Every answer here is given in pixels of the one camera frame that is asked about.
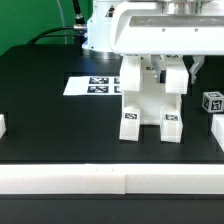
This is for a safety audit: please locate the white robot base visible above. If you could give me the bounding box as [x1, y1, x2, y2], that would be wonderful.
[82, 0, 120, 59]

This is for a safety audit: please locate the white front fence rail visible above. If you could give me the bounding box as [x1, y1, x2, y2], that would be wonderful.
[0, 164, 224, 194]

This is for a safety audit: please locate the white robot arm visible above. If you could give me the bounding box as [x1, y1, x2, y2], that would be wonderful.
[110, 0, 224, 79]

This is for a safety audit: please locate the white part at left edge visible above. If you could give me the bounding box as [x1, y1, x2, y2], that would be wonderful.
[0, 114, 6, 139]

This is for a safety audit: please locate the white chair seat part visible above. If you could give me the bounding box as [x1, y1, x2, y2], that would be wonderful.
[122, 59, 182, 125]

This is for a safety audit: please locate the black cable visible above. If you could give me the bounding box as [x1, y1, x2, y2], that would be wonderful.
[26, 0, 88, 46]

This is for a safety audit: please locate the white part at right edge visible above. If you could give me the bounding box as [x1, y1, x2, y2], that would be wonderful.
[211, 114, 224, 152]

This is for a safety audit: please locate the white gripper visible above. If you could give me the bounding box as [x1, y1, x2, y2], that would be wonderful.
[110, 1, 224, 84]

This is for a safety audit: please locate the white part at edge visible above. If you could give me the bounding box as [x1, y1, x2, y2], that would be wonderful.
[0, 114, 6, 139]
[211, 114, 224, 152]

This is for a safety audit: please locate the white chair back frame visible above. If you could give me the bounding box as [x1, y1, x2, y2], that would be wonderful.
[120, 55, 189, 94]

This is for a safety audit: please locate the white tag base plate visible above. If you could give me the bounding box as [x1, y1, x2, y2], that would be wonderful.
[64, 76, 121, 96]

